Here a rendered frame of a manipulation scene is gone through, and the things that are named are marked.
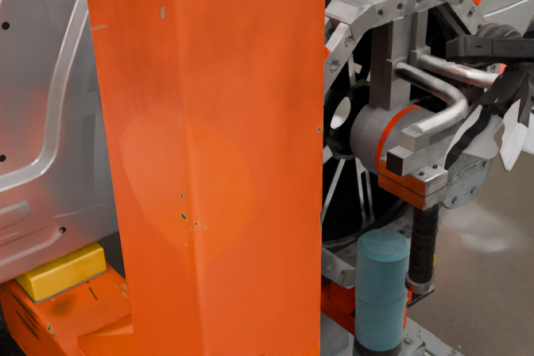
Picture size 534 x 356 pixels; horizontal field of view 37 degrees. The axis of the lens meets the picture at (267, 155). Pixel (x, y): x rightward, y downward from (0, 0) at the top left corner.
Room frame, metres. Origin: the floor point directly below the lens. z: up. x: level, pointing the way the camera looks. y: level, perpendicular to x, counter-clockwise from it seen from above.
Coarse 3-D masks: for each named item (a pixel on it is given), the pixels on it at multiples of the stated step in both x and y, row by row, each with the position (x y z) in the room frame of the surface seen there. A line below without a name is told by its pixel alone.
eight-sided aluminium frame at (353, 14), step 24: (336, 0) 1.19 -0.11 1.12; (360, 0) 1.19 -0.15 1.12; (384, 0) 1.19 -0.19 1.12; (408, 0) 1.22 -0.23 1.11; (432, 0) 1.26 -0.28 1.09; (456, 0) 1.29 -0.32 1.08; (336, 24) 1.16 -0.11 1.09; (360, 24) 1.15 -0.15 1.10; (456, 24) 1.37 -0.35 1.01; (480, 24) 1.35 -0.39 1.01; (336, 48) 1.12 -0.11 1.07; (336, 72) 1.12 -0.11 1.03; (480, 96) 1.37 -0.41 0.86; (408, 216) 1.32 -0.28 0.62; (408, 240) 1.25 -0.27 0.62; (336, 264) 1.13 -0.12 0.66
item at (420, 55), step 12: (420, 12) 1.23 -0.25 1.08; (420, 24) 1.23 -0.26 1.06; (420, 36) 1.23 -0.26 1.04; (420, 48) 1.23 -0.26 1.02; (420, 60) 1.22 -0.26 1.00; (432, 60) 1.20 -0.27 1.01; (444, 60) 1.19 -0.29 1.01; (444, 72) 1.18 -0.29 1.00; (456, 72) 1.17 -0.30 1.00; (468, 72) 1.15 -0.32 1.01; (480, 72) 1.15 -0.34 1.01; (480, 84) 1.14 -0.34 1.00
